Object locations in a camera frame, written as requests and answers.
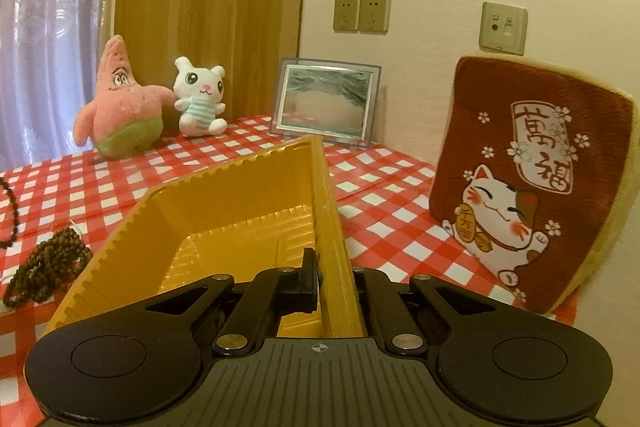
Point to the white rabbit plush toy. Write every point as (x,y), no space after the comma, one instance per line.
(197,82)

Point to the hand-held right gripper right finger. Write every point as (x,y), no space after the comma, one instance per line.
(367,287)

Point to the red white checkered tablecloth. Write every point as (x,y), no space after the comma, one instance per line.
(390,217)

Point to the sheer white curtain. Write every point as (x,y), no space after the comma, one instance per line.
(50,32)

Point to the brown cat print cushion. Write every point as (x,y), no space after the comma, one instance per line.
(500,147)

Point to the beige wall data socket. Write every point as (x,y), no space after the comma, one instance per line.
(502,28)

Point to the silver picture frame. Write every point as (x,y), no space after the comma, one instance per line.
(325,97)

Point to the yellow plastic tray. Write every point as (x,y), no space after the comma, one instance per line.
(225,207)

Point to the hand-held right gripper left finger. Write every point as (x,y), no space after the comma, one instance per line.
(307,282)

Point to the pink starfish plush toy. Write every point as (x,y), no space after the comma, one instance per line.
(120,107)

